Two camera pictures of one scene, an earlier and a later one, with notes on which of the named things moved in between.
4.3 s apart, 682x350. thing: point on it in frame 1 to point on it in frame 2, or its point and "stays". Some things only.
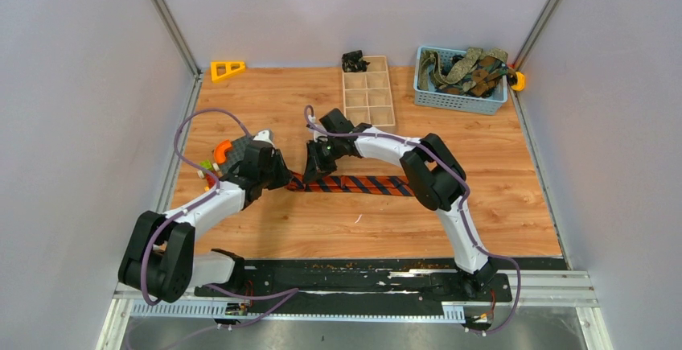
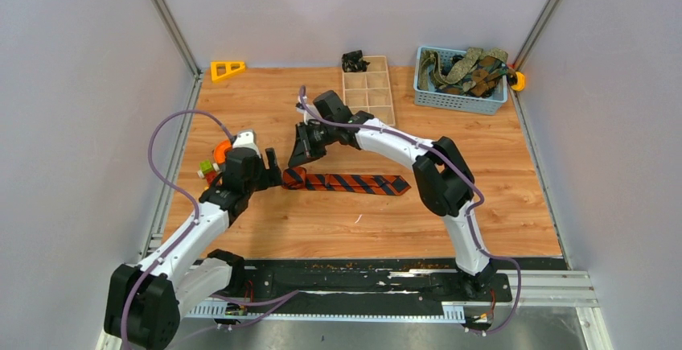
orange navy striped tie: (376, 185) stays
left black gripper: (278, 159) to (271, 176)
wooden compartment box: (367, 95) stays
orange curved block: (219, 151) stays
